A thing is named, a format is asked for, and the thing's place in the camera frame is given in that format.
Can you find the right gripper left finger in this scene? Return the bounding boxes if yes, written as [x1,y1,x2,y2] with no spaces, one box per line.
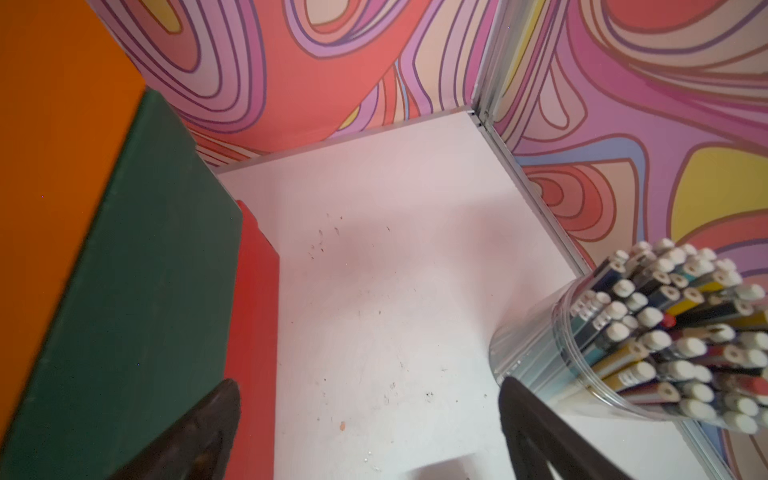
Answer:
[111,379,241,479]

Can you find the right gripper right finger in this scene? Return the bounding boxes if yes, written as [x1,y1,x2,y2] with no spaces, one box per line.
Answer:
[498,377,628,479]

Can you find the red shoebox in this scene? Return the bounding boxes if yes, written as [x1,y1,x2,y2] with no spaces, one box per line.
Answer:
[225,201,280,479]

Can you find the green shoebox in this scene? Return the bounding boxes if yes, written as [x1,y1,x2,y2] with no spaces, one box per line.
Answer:
[1,90,243,479]

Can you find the orange shoebox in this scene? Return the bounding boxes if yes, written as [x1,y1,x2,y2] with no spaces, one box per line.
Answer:
[1,1,145,428]

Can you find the metal cup of pencils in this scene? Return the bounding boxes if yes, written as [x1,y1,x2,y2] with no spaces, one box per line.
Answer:
[489,238,767,435]

